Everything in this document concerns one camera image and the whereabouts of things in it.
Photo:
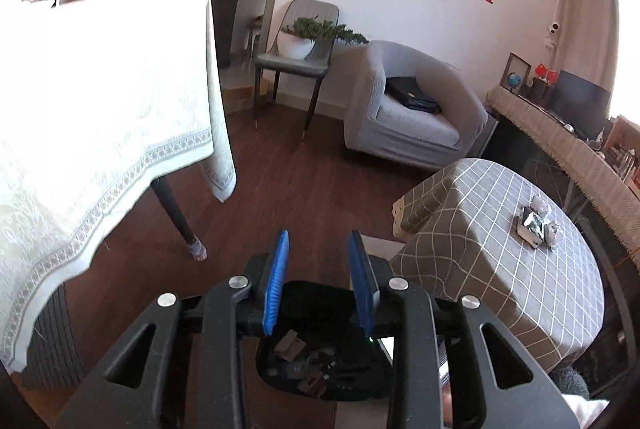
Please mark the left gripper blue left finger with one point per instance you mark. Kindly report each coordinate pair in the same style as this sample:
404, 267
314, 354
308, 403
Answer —
272, 281

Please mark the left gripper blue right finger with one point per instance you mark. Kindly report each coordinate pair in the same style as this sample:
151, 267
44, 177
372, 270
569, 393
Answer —
364, 283

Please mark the black snack wrapper box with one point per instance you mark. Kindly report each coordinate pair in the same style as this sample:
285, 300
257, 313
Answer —
530, 227

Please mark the white paper ball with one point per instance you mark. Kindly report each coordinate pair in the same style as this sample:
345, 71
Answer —
540, 206

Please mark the black trash bin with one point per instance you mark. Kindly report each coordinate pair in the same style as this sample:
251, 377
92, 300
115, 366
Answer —
318, 349

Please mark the black table leg with sock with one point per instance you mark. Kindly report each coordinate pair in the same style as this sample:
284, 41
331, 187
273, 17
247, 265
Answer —
163, 193

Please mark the grey checked round tablecloth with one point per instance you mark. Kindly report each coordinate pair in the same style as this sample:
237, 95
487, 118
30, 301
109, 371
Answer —
459, 230

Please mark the grey armchair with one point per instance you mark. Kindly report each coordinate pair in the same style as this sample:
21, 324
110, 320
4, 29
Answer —
376, 124

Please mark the black bag on armchair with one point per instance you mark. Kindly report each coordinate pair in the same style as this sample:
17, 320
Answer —
407, 92

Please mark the potted green plant white pot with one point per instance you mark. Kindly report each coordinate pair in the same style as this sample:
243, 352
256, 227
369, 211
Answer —
297, 40

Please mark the dark woven basket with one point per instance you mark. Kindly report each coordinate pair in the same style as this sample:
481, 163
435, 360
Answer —
53, 359

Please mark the white patterned tablecloth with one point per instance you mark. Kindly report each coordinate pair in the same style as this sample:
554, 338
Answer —
98, 99

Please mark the framed picture with globe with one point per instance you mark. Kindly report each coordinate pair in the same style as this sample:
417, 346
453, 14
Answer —
515, 74

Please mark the beige cloth covered sideboard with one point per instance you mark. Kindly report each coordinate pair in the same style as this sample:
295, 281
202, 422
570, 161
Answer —
608, 193

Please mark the black monitor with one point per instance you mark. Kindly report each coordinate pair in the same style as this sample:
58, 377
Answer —
580, 103

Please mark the beige curtain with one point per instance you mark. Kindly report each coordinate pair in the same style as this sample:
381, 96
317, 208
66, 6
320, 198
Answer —
588, 41

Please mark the white security camera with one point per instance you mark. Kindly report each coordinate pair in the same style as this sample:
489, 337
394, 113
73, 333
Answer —
552, 33

